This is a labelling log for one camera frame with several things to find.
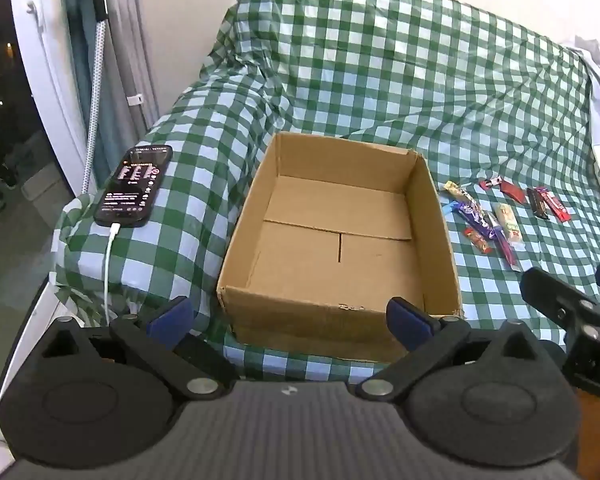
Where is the brown cardboard box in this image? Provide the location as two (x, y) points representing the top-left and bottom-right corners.
(216, 131), (465, 365)

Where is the white window frame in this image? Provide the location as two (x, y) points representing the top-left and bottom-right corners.
(7, 0), (98, 201)

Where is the yellow snack bar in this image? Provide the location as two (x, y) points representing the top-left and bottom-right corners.
(441, 181), (481, 211)

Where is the dark chocolate bar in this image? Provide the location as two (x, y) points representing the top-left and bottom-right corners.
(526, 187), (551, 219)

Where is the purple snack packet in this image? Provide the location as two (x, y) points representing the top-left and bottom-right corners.
(452, 200), (501, 241)

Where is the red wafer bar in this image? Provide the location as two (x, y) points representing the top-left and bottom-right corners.
(539, 187), (572, 222)

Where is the black smartphone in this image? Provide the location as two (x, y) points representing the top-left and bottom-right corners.
(93, 145), (175, 229)

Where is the cream cereal bar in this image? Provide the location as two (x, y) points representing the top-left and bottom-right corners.
(494, 203), (526, 248)

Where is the long blue pink stick packet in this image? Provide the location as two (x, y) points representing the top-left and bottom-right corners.
(485, 212), (521, 273)

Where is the white charging cable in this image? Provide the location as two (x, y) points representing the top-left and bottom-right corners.
(102, 224), (122, 326)

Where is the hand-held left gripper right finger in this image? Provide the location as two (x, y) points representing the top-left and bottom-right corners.
(355, 297), (551, 403)

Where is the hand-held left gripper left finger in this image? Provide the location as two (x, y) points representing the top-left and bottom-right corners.
(42, 296), (238, 402)

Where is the grey curtain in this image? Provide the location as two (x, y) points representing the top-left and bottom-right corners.
(97, 0), (161, 161)

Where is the small red candy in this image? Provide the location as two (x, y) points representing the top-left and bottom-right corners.
(462, 227), (493, 253)

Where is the dark red snack packet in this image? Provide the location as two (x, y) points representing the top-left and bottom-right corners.
(500, 181), (526, 205)

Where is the green white checkered blanket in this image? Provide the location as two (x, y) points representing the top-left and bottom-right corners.
(50, 0), (600, 376)

